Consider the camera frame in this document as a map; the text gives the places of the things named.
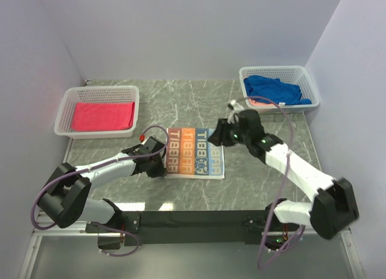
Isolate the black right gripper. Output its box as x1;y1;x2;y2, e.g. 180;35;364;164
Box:
206;118;250;148

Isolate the beige patterned towel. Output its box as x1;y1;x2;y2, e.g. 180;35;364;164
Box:
164;128;225;180

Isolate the blue towel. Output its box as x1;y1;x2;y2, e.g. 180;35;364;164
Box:
243;75;312;106

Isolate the pink red towel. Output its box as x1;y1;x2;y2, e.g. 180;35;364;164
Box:
71;102;135;132

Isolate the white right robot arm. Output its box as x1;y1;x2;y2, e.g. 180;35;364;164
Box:
208;110;359;239

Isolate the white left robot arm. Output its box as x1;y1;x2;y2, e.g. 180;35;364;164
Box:
34;136;166;232

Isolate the white basket with towels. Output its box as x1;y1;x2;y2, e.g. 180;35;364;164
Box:
239;66;320;113

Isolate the peach orange towel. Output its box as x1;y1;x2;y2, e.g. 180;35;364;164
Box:
248;99;275;107

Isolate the empty white plastic basket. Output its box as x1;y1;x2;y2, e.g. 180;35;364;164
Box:
54;86;140;139

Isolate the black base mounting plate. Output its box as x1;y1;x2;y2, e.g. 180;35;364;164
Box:
84;210;299;249

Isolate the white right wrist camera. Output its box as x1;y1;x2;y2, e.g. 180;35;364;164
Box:
227;99;245;124

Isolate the aluminium rail frame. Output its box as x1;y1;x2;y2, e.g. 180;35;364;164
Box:
17;208;367;279

